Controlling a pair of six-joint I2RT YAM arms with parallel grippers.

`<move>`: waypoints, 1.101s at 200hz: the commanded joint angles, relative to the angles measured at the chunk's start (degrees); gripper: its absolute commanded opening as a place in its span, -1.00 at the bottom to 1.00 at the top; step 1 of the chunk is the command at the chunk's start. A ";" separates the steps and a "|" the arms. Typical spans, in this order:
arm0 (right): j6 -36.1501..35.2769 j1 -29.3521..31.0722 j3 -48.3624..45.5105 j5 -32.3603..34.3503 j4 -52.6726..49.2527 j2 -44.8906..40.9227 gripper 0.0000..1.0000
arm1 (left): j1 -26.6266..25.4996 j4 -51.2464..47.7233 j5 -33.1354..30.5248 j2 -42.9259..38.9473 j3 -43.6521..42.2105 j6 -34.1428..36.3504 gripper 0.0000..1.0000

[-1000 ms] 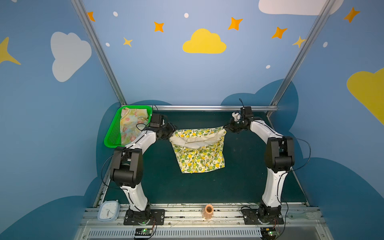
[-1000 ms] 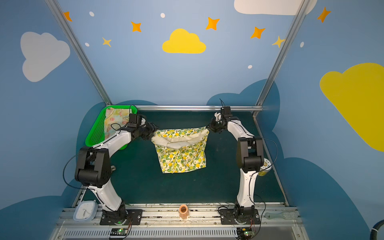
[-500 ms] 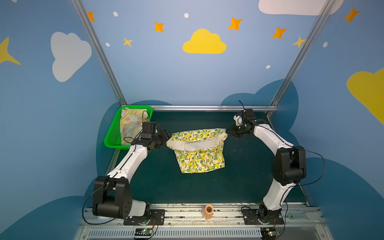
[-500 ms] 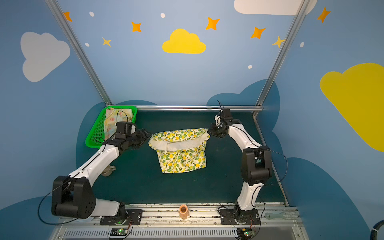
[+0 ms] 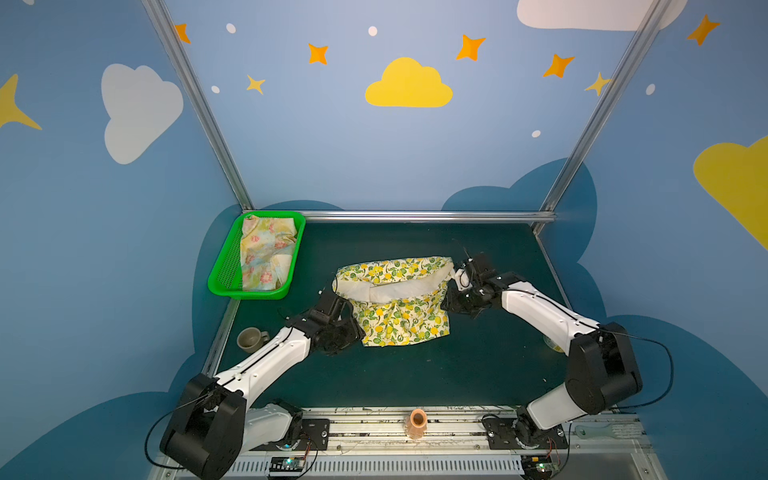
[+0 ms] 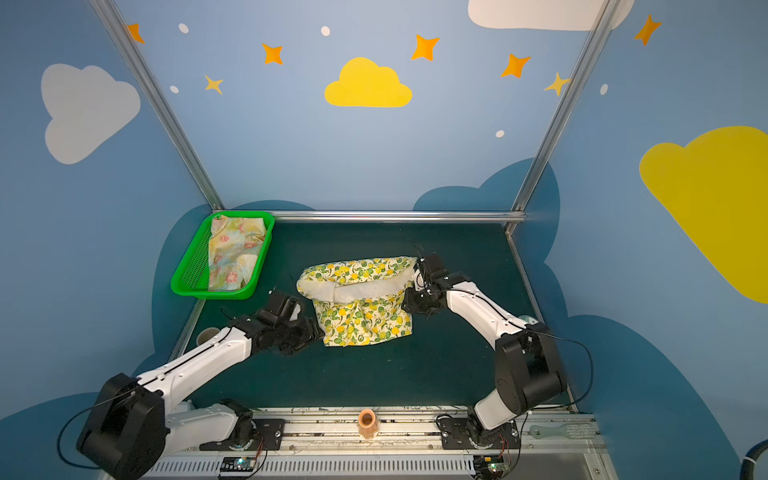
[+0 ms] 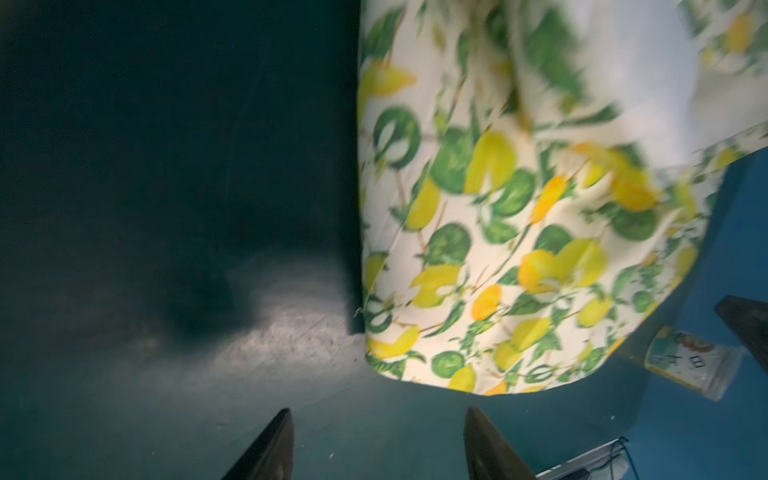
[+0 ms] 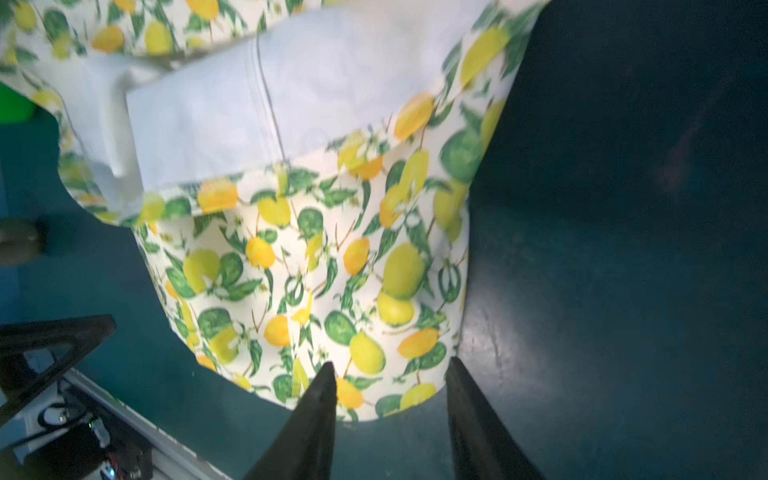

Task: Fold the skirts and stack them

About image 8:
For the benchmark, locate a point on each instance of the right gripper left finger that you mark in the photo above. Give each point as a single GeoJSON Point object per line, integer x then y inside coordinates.
{"type": "Point", "coordinates": [304, 447]}

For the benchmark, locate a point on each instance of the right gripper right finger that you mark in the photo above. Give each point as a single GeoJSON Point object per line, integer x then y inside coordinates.
{"type": "Point", "coordinates": [482, 447]}

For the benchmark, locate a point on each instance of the lemon print skirt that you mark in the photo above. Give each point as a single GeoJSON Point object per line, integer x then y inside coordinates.
{"type": "Point", "coordinates": [295, 173]}

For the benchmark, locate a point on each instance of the left controller board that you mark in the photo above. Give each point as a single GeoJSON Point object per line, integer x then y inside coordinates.
{"type": "Point", "coordinates": [93, 441]}

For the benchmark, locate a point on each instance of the green plastic basket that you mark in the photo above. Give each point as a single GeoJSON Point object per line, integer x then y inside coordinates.
{"type": "Point", "coordinates": [14, 108]}

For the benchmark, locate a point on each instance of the front aluminium rail bed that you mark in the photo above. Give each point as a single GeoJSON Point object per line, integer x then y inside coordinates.
{"type": "Point", "coordinates": [171, 459]}

